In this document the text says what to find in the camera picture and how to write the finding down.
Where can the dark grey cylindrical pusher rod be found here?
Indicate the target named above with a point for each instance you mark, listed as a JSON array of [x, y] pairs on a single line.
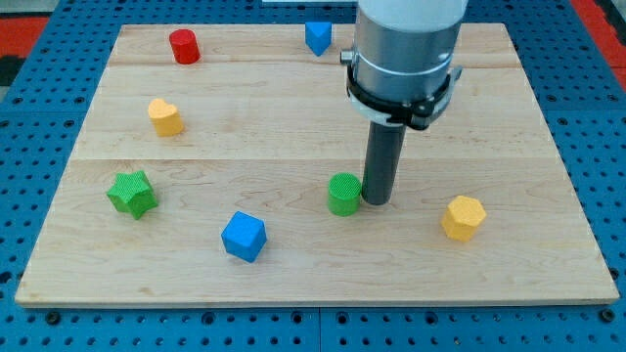
[[383, 152]]

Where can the black clamp ring mount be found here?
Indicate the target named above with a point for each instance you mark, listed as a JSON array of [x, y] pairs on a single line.
[[417, 115]]

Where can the green cylinder block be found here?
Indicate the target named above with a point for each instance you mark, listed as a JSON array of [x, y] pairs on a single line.
[[344, 193]]

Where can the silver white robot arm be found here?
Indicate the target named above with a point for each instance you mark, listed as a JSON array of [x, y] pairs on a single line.
[[400, 77]]

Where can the green star block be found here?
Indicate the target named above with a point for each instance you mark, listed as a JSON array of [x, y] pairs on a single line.
[[132, 193]]

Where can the yellow hexagon block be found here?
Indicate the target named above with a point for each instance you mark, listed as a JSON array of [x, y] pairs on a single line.
[[462, 218]]

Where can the blue cube block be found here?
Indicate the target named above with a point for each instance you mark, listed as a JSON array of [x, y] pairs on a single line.
[[244, 236]]

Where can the light wooden board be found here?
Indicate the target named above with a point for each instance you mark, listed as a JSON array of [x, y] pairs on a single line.
[[267, 124]]

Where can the yellow heart block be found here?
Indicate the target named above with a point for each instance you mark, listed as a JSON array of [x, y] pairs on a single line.
[[165, 118]]

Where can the red cylinder block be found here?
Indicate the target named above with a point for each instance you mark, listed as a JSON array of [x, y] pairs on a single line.
[[184, 45]]

